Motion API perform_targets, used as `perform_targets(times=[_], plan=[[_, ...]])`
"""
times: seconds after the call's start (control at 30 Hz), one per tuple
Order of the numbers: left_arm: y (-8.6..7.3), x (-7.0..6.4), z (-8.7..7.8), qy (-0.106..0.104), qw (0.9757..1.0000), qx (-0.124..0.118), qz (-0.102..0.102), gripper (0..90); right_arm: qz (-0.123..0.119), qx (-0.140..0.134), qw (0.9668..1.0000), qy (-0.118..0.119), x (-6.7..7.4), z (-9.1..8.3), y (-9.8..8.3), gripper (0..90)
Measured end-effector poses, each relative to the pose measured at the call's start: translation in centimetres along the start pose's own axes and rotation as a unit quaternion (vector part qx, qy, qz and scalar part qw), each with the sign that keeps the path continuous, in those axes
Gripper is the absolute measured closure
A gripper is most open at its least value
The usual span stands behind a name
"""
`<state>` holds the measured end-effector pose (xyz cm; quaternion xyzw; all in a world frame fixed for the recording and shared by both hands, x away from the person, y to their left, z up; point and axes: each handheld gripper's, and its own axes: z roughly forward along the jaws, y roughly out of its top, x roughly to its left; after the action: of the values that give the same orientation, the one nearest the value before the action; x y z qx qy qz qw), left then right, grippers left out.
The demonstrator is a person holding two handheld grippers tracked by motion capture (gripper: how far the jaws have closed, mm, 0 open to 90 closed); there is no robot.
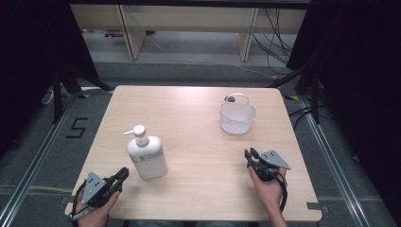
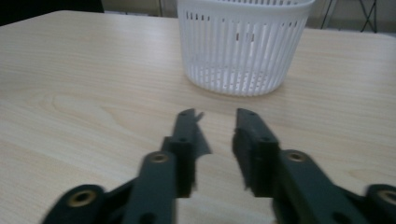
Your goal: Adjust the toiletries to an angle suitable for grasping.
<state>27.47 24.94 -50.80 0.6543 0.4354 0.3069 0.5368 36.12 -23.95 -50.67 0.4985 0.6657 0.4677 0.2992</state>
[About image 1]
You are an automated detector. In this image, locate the white strap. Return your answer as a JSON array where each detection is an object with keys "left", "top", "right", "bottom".
[{"left": 40, "top": 89, "right": 55, "bottom": 106}]

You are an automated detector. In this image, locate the aluminium floor rail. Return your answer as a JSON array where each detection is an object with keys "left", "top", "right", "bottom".
[
  {"left": 297, "top": 94, "right": 373, "bottom": 227},
  {"left": 0, "top": 93, "right": 79, "bottom": 227}
]

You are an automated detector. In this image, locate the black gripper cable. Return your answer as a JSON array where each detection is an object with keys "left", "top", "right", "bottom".
[
  {"left": 71, "top": 179, "right": 88, "bottom": 227},
  {"left": 273, "top": 173, "right": 288, "bottom": 213}
]

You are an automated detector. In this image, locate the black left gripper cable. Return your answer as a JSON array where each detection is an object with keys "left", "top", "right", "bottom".
[{"left": 71, "top": 179, "right": 88, "bottom": 227}]

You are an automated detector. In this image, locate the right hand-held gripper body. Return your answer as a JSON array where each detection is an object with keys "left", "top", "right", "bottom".
[{"left": 247, "top": 149, "right": 291, "bottom": 183}]

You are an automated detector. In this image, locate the grey cable plug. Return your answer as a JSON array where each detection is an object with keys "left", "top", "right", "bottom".
[{"left": 69, "top": 210, "right": 92, "bottom": 220}]

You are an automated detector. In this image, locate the white pump bottle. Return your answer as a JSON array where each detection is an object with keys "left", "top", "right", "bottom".
[{"left": 123, "top": 124, "right": 168, "bottom": 180}]

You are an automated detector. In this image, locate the black floor cable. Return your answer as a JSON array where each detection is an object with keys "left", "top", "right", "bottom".
[{"left": 288, "top": 105, "right": 317, "bottom": 131}]

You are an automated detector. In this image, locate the thin white floor cable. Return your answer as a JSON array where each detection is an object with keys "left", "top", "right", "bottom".
[{"left": 144, "top": 32, "right": 274, "bottom": 79}]

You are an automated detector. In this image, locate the black curtain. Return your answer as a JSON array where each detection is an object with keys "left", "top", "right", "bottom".
[
  {"left": 0, "top": 0, "right": 99, "bottom": 159},
  {"left": 286, "top": 0, "right": 401, "bottom": 218}
]

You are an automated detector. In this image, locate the white mesh basket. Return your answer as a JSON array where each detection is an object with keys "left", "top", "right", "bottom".
[{"left": 219, "top": 93, "right": 257, "bottom": 136}]

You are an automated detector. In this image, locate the bundle of black cables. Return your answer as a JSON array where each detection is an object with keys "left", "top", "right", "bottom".
[{"left": 252, "top": 8, "right": 295, "bottom": 76}]

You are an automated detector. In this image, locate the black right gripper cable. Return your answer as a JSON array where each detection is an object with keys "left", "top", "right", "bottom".
[{"left": 273, "top": 173, "right": 288, "bottom": 213}]

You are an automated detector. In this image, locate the black metal stand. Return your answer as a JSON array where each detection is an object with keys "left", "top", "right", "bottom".
[
  {"left": 268, "top": 60, "right": 322, "bottom": 125},
  {"left": 51, "top": 62, "right": 114, "bottom": 125}
]

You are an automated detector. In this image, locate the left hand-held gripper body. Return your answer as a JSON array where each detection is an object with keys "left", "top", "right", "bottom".
[{"left": 82, "top": 171, "right": 123, "bottom": 209}]

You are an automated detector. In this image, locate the person's right hand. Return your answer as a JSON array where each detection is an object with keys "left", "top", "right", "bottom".
[{"left": 248, "top": 166, "right": 288, "bottom": 213}]

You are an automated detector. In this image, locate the person's left hand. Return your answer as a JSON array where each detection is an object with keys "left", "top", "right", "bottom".
[{"left": 75, "top": 191, "right": 121, "bottom": 227}]

